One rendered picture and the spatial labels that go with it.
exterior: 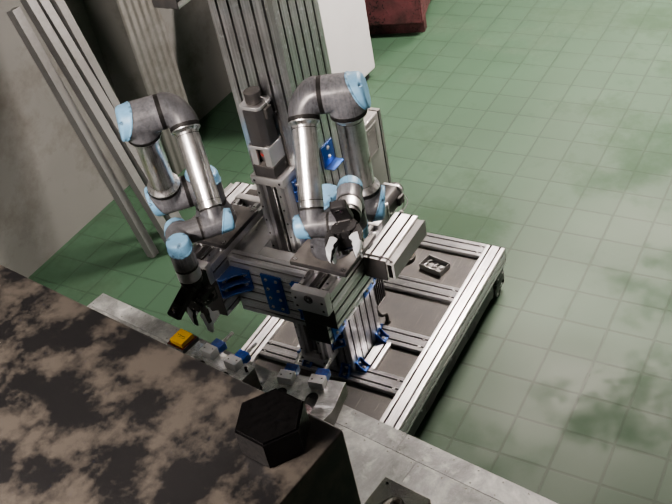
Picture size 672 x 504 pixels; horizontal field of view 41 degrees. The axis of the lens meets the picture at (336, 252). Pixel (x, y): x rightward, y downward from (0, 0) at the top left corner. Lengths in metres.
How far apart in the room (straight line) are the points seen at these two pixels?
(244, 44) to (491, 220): 2.20
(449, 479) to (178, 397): 1.44
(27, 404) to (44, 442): 0.09
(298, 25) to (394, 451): 1.36
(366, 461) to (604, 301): 1.90
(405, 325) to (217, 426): 2.71
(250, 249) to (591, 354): 1.60
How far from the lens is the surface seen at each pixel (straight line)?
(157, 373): 1.40
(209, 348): 3.03
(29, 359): 1.53
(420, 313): 4.00
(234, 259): 3.32
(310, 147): 2.71
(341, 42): 5.83
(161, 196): 3.18
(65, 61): 4.70
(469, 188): 5.04
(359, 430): 2.82
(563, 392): 3.93
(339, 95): 2.70
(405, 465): 2.72
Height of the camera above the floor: 2.95
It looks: 38 degrees down
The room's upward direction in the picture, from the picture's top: 12 degrees counter-clockwise
